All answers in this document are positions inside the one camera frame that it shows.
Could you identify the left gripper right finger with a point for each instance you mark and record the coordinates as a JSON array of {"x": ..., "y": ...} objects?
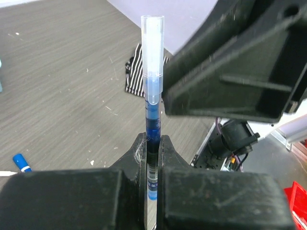
[{"x": 199, "y": 199}]

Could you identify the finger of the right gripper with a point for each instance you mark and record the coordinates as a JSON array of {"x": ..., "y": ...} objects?
[{"x": 247, "y": 61}]

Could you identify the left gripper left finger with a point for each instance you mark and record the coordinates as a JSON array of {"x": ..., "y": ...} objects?
[{"x": 111, "y": 198}]

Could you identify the clear pen cap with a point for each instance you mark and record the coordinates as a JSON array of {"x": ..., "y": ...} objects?
[{"x": 152, "y": 29}]

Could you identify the white marker blue print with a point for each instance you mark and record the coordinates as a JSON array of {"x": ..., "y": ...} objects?
[{"x": 21, "y": 163}]

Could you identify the blue gel pen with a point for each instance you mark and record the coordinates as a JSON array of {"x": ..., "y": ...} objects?
[{"x": 153, "y": 133}]

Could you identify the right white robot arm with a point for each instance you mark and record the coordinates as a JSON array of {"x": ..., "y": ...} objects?
[{"x": 239, "y": 139}]

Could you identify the red plastic bin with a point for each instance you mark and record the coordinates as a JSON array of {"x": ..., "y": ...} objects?
[{"x": 297, "y": 199}]

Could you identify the black white striped cloth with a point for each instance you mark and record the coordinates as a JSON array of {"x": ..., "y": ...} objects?
[{"x": 133, "y": 67}]

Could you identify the blue plastic basket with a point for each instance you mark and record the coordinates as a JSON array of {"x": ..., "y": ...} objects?
[{"x": 1, "y": 88}]

